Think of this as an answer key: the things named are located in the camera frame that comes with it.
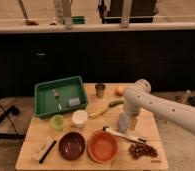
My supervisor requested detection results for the dark purple bowl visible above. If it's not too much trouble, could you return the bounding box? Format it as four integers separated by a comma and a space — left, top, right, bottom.
59, 132, 85, 161

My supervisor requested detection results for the grey sponge block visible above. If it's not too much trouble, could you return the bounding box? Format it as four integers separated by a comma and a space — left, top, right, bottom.
68, 98, 80, 107

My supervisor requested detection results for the white black-tipped utensil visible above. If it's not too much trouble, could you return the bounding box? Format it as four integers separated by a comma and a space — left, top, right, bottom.
103, 126, 147, 144

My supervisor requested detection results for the green container on counter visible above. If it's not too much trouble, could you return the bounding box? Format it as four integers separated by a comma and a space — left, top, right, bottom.
72, 16, 85, 24

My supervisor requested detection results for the yellow-orange fruit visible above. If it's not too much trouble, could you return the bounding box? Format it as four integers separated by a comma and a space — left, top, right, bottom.
115, 86, 124, 96

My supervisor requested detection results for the orange bowl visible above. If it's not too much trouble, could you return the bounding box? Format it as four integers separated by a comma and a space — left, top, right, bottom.
87, 131, 118, 164

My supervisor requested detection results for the white paper cup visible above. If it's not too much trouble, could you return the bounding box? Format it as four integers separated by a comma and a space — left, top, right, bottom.
72, 110, 88, 128

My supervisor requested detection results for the black chair base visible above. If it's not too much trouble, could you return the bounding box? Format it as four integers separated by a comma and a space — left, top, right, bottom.
0, 105, 25, 140

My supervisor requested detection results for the white brush with black handle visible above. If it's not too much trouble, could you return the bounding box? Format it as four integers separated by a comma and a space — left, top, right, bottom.
32, 136, 56, 163

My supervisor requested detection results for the light green plastic cup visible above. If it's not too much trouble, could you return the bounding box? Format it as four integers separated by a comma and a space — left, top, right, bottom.
50, 115, 63, 130

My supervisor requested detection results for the bunch of brown grapes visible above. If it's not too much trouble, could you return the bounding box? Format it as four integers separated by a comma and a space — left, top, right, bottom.
128, 143, 158, 159

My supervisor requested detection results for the small utensil in tray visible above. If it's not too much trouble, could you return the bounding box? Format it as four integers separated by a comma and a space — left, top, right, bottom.
52, 89, 62, 110

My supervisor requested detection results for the small metal cup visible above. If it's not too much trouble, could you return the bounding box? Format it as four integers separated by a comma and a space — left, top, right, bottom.
95, 83, 106, 98

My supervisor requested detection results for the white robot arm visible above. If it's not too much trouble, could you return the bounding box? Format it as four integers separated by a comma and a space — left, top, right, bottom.
123, 79, 195, 135

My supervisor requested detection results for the green plastic tray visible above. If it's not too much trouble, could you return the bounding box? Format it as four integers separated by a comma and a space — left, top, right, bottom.
34, 76, 88, 119

